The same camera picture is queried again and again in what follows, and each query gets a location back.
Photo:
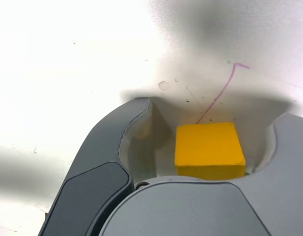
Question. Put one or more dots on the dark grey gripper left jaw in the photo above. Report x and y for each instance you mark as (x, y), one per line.
(102, 147)

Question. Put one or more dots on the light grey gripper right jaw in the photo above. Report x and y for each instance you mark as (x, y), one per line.
(190, 211)

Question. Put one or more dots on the yellow cube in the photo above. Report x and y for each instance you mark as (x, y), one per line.
(207, 147)

